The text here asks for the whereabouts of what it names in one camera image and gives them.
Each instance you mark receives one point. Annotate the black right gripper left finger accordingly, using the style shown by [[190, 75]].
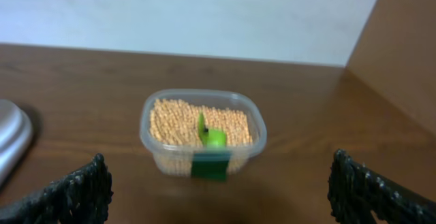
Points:
[[82, 196]]

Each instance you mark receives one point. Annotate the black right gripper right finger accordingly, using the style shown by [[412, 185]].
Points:
[[359, 195]]

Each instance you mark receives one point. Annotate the green plastic scoop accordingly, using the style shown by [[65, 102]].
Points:
[[210, 138]]

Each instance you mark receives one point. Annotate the white digital kitchen scale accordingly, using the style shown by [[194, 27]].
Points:
[[16, 135]]

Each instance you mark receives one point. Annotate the clear container of soybeans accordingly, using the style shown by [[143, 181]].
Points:
[[169, 130]]

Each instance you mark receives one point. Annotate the brown wooden side panel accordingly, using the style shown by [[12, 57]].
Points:
[[395, 56]]

